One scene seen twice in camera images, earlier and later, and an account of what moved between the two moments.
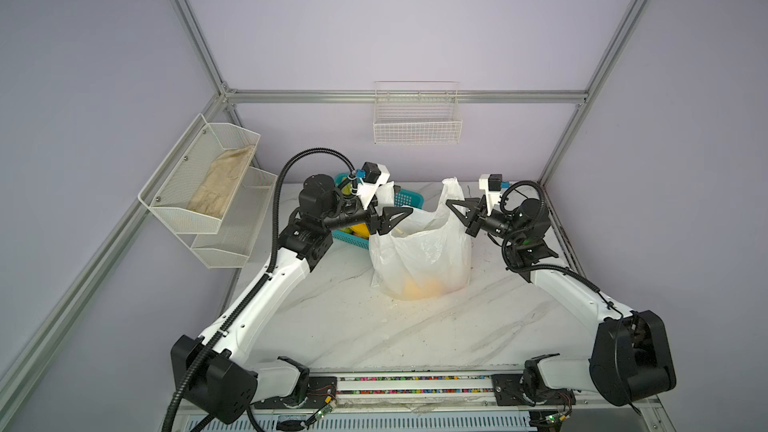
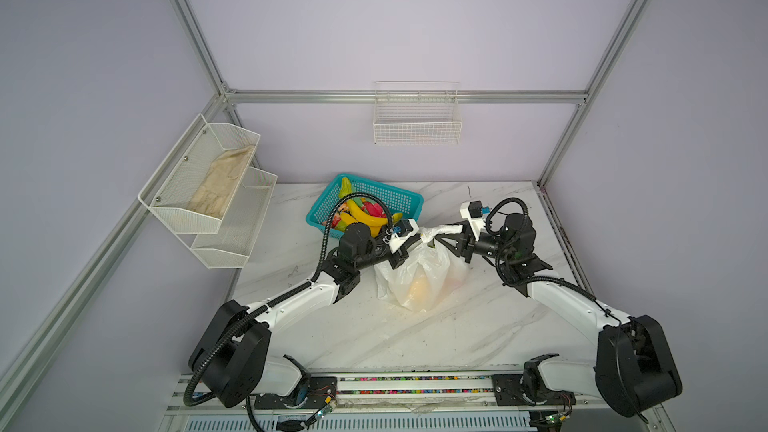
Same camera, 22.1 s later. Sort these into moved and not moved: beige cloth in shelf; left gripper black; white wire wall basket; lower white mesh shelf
Moved: left gripper black
Not moved: lower white mesh shelf; white wire wall basket; beige cloth in shelf
